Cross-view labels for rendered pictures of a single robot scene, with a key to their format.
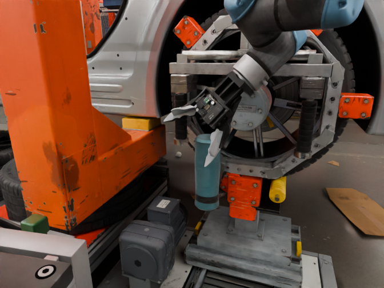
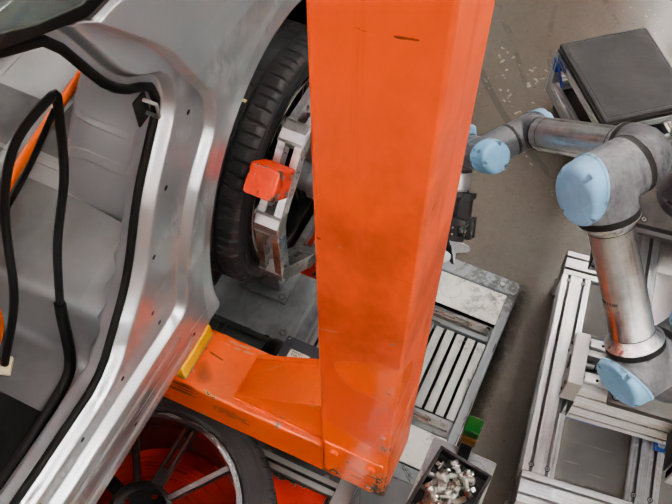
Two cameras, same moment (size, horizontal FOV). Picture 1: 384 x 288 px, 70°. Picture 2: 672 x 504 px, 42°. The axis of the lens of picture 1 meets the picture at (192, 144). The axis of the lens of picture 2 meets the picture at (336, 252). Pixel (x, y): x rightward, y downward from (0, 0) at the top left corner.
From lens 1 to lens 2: 2.07 m
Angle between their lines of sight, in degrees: 72
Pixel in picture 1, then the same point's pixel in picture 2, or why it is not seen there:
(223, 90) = (461, 210)
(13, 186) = not seen: outside the picture
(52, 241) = (579, 347)
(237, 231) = (286, 289)
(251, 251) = not seen: hidden behind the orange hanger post
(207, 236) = (287, 331)
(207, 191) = not seen: hidden behind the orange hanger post
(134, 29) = (165, 255)
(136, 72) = (192, 296)
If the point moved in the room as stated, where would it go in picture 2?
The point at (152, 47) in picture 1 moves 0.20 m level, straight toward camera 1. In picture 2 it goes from (204, 245) to (298, 243)
